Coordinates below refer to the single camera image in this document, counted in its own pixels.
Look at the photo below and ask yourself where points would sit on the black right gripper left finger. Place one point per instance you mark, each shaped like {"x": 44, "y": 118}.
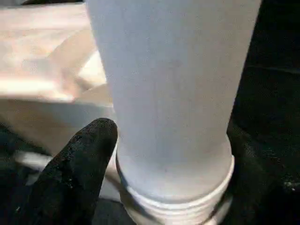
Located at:
{"x": 75, "y": 178}

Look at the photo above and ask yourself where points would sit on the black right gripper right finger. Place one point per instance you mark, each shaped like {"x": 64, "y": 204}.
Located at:
{"x": 262, "y": 183}

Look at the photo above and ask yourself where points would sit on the white upturned plastic table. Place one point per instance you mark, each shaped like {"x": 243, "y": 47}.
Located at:
{"x": 47, "y": 70}

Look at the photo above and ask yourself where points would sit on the white plastic table leg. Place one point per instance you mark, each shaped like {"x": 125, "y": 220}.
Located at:
{"x": 173, "y": 93}

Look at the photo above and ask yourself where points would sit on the black work mat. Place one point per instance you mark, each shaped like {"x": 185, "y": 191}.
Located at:
{"x": 272, "y": 93}

